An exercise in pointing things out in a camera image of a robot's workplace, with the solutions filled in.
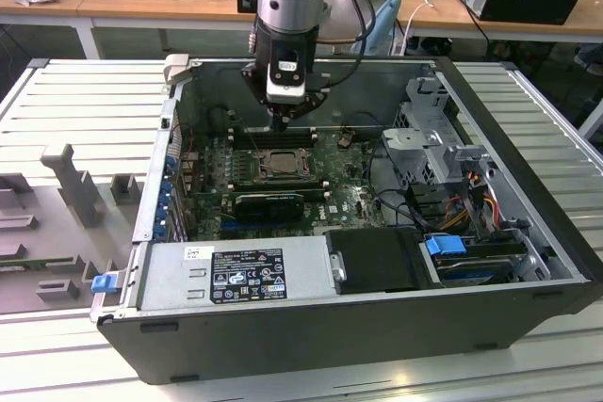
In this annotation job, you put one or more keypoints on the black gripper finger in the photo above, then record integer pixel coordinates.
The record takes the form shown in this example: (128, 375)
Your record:
(254, 82)
(313, 98)

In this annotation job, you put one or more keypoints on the silver green CPU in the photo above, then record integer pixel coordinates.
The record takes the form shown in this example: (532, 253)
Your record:
(287, 162)

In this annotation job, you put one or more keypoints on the CPU socket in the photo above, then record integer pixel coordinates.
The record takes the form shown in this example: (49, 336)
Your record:
(260, 167)

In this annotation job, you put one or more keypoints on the blue slot retention clip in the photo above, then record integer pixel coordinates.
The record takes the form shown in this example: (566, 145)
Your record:
(170, 163)
(165, 196)
(161, 225)

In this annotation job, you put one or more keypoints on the black plastic drive cover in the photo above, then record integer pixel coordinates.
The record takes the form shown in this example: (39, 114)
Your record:
(372, 261)

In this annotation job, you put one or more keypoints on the round coin cell battery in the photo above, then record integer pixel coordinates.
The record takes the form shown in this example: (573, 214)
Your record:
(344, 139)

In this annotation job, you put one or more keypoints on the grey plastic case latch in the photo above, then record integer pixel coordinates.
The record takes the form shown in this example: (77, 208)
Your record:
(176, 65)

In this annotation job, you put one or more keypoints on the pale blue chair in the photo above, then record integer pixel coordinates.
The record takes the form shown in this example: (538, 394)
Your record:
(382, 30)

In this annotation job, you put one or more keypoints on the green motherboard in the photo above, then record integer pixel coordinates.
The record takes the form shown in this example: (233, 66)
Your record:
(348, 195)

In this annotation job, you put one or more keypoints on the grey metal drive cage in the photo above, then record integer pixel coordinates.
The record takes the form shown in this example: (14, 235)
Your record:
(410, 138)

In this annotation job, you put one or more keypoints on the black graphics card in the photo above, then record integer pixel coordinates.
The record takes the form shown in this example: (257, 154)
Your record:
(268, 208)

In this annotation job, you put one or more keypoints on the hard disk blue carrier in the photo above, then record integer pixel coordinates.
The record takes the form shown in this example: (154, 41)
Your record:
(445, 246)

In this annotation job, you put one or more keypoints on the grey parts rack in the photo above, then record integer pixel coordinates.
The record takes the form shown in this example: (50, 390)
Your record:
(70, 181)

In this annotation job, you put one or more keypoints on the grey power supply unit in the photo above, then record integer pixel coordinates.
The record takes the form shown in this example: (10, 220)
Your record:
(165, 279)

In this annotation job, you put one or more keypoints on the black PC case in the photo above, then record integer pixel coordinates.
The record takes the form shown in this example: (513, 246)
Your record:
(330, 341)

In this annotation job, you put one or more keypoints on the blue plastic case latch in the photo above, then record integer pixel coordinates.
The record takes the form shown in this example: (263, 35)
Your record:
(103, 284)

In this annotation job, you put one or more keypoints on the green RAM stick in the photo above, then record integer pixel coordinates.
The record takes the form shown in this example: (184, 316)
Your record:
(19, 266)

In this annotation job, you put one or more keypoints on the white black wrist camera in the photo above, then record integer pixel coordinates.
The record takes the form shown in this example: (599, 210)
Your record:
(285, 93)

